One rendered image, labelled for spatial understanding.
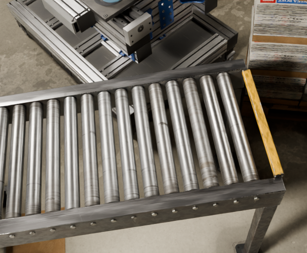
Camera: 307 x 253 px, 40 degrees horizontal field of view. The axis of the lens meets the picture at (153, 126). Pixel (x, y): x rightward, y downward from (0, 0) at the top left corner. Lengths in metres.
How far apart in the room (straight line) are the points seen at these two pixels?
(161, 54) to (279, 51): 0.74
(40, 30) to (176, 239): 1.51
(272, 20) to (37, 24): 1.51
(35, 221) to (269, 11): 1.22
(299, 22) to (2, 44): 2.01
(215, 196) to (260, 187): 0.14
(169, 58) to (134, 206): 1.27
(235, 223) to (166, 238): 0.35
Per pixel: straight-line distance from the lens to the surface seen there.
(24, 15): 2.89
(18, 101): 1.66
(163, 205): 1.33
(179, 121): 1.47
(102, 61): 2.48
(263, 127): 1.44
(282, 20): 1.88
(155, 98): 1.53
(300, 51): 2.03
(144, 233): 2.15
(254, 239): 1.80
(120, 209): 1.34
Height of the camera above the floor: 2.03
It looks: 57 degrees down
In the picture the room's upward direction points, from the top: 10 degrees counter-clockwise
